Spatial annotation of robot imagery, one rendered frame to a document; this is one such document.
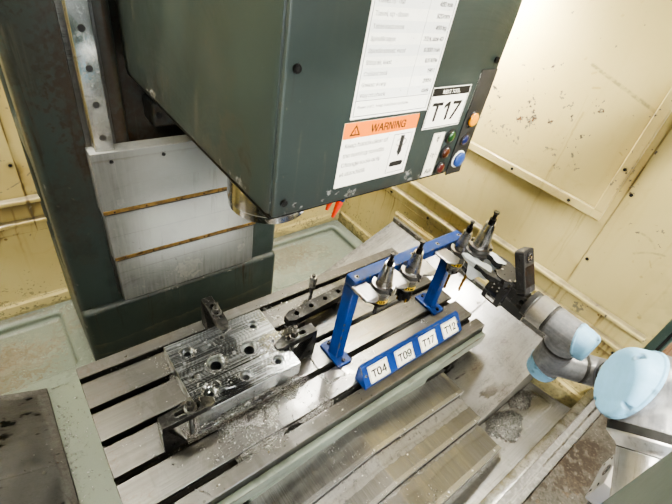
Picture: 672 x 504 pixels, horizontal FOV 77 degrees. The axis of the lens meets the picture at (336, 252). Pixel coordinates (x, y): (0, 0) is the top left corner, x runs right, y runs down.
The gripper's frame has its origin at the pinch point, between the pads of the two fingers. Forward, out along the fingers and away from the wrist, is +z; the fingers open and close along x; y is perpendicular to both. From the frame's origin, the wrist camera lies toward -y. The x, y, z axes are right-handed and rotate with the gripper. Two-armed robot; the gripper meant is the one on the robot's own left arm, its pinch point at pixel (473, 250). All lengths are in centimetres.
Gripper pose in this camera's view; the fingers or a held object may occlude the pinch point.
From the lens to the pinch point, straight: 117.9
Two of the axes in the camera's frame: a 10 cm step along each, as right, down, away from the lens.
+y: -1.8, 7.6, 6.2
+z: -6.0, -5.9, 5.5
